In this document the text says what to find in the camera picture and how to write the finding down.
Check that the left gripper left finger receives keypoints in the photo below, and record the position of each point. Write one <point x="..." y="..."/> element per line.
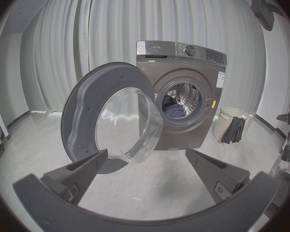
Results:
<point x="84" y="173"/>

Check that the white curtain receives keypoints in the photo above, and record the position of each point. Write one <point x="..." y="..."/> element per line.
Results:
<point x="55" y="64"/>
<point x="183" y="16"/>

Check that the cream laundry basket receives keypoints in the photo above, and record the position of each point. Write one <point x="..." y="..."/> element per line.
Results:
<point x="222" y="127"/>

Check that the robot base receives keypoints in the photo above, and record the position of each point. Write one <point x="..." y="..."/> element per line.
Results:
<point x="284" y="190"/>

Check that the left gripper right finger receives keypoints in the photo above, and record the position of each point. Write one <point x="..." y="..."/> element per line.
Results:
<point x="211" y="173"/>

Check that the dark blue garment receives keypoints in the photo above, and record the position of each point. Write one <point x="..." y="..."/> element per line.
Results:
<point x="174" y="110"/>

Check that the washing machine door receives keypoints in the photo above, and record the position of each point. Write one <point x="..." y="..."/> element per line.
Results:
<point x="87" y="100"/>

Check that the black garment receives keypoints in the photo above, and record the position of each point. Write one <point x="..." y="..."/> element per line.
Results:
<point x="234" y="132"/>

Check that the grey washing machine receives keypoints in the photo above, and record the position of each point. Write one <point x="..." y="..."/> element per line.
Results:
<point x="183" y="71"/>

